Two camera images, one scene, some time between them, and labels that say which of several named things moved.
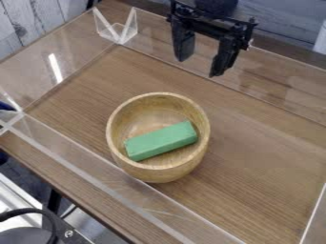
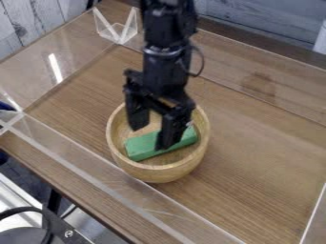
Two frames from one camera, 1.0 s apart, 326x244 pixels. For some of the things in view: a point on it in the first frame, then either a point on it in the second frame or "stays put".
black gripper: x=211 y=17 → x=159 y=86
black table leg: x=53 y=202 stays put
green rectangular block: x=159 y=141 stays put
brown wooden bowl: x=143 y=114 stays put
